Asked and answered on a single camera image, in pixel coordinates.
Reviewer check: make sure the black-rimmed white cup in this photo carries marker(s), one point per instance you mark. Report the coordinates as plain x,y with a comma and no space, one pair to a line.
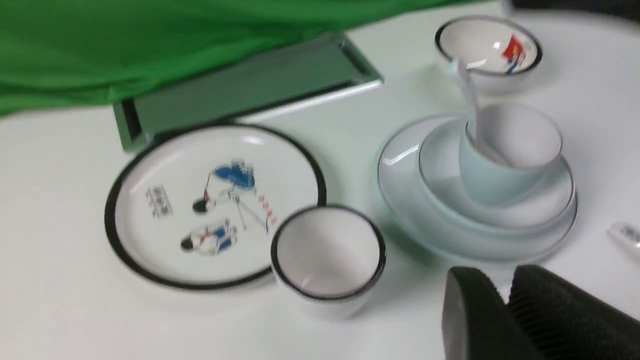
328,260

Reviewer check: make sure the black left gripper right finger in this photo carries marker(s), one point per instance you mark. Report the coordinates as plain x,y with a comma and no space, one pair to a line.
565,322

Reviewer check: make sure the black-rimmed illustrated plate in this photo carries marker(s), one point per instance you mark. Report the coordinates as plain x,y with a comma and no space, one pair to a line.
198,211

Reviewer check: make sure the white spoon with characters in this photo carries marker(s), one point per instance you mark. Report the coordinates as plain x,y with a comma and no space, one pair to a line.
627,236

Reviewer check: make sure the silver table cable hatch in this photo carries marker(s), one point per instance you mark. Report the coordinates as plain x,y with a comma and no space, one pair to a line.
278,81

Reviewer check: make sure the pale blue gold-rimmed bowl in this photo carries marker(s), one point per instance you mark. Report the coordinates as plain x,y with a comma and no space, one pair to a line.
554,196

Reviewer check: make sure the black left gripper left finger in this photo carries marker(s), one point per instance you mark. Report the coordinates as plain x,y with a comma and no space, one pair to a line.
476,323

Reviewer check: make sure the pale blue gold-rimmed plate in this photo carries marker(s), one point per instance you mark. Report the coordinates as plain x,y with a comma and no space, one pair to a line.
401,189

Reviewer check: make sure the plain white ceramic spoon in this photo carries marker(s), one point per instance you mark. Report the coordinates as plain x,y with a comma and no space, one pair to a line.
458,70

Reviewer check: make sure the black-rimmed small white bowl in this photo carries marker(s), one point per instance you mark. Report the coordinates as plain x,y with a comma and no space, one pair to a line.
500,55

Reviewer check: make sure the pale blue gold-rimmed cup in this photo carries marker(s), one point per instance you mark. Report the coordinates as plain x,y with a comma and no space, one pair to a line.
505,150

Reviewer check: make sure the green backdrop cloth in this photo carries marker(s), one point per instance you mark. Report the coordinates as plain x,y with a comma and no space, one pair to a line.
57,54

